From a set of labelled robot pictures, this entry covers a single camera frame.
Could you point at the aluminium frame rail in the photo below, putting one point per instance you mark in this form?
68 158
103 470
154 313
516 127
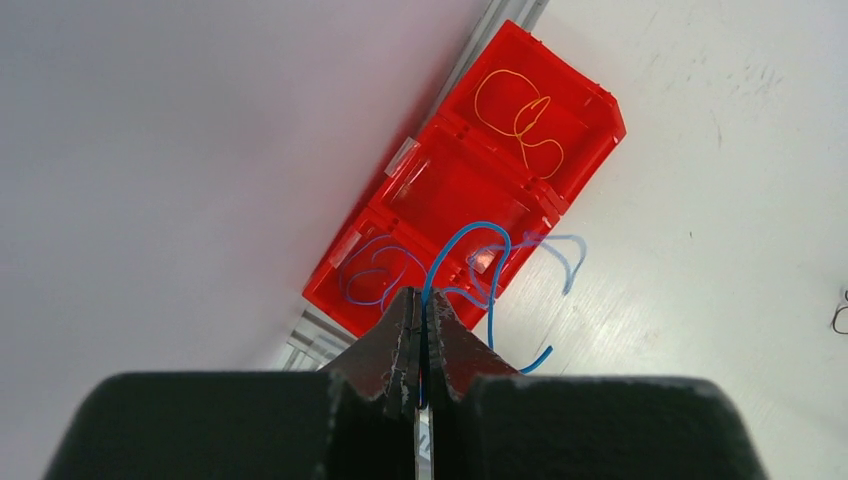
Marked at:
412 271

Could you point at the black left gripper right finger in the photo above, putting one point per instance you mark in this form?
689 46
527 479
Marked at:
489 421

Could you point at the red plastic compartment bin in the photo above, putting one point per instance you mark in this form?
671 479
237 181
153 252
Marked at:
510 148

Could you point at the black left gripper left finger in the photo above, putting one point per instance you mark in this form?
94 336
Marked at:
354 418

